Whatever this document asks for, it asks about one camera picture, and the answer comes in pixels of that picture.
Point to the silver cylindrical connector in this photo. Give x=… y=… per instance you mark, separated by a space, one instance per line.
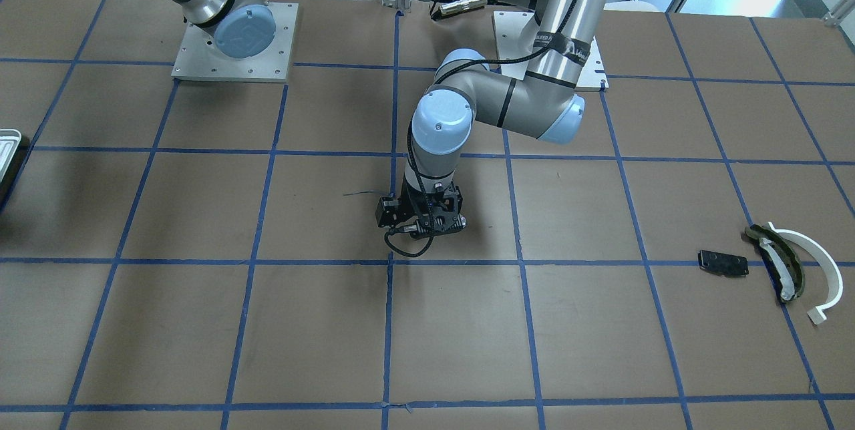
x=449 y=9

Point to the black rectangular brake pad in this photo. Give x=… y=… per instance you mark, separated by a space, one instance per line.
x=721 y=264

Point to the grey curved brake shoe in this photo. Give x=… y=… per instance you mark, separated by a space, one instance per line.
x=780 y=259

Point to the white curved plastic bracket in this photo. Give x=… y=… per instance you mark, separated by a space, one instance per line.
x=820 y=266

